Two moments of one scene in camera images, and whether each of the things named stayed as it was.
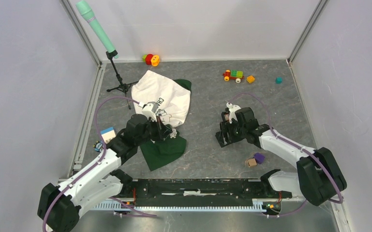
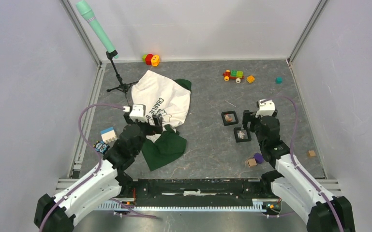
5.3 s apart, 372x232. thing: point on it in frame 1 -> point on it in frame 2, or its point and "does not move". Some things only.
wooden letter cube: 252,162 does not move
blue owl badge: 98,145 does not move
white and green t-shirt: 167,101 does not move
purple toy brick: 259,157 does not move
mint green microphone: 86,11 does not move
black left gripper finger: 162,134 -> 127,118
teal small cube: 279,80 does not move
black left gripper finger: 167,129 -> 157,128
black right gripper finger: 221,139 -> 246,118
